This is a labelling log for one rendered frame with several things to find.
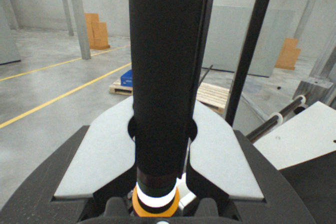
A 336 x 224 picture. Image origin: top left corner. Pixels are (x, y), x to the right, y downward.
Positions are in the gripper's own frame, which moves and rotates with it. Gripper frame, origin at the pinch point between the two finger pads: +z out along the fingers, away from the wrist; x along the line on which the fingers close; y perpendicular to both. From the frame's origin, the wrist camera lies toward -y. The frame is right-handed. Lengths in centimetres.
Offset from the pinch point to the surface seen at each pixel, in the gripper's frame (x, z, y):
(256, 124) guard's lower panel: 70, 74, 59
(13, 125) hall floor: -219, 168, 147
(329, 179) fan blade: 19.4, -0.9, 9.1
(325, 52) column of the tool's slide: 55, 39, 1
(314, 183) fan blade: 18.1, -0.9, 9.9
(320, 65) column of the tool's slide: 55, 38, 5
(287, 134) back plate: 35.3, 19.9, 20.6
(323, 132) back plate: 39.3, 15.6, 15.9
